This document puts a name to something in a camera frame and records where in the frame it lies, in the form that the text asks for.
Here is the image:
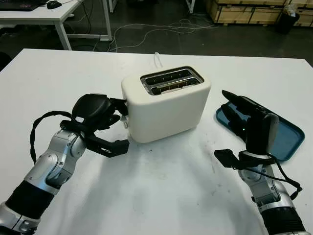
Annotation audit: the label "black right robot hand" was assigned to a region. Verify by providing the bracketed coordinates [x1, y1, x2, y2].
[221, 90, 280, 156]

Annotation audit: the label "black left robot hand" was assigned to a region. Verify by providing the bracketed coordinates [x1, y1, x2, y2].
[72, 93, 128, 131]

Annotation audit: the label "pale bread slice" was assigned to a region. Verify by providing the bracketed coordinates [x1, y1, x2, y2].
[156, 81, 194, 93]

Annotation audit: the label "blue plastic tray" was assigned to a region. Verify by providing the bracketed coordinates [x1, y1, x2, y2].
[215, 101, 306, 163]

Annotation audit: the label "white two-slot toaster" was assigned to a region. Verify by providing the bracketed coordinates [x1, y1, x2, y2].
[121, 66, 212, 144]

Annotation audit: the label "white table legs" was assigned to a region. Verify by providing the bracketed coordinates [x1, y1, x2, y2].
[108, 0, 197, 14]

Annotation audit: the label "white office desk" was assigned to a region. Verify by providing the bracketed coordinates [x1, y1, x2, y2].
[0, 0, 112, 51]

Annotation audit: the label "black computer mouse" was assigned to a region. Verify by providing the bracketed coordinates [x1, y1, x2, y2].
[46, 0, 63, 10]

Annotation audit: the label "black waste bin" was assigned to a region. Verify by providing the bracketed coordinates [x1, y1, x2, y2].
[274, 4, 300, 35]

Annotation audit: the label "wooden crate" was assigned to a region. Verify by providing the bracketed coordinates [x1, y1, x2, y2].
[204, 0, 313, 27]

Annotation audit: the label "black laptop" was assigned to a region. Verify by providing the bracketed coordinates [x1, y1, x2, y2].
[0, 0, 48, 12]

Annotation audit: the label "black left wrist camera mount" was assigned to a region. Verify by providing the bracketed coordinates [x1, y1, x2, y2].
[60, 119, 130, 158]

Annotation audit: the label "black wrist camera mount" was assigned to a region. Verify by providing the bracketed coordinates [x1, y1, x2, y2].
[60, 119, 130, 158]
[213, 148, 274, 170]

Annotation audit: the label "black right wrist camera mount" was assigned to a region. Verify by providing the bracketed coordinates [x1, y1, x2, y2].
[213, 148, 274, 170]

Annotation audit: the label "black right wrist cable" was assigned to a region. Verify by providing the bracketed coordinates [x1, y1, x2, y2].
[259, 156, 303, 201]

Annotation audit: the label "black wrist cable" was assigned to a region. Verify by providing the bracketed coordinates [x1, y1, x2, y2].
[259, 156, 303, 201]
[29, 110, 74, 163]

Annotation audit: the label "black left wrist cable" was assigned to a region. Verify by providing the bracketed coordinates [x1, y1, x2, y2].
[29, 110, 74, 163]

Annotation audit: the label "white toaster power cord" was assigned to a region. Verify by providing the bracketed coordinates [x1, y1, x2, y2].
[154, 52, 164, 70]

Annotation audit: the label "black floor cable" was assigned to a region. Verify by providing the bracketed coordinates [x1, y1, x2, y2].
[72, 0, 118, 52]

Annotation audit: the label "white floor cable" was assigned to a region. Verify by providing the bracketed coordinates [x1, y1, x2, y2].
[109, 18, 219, 52]

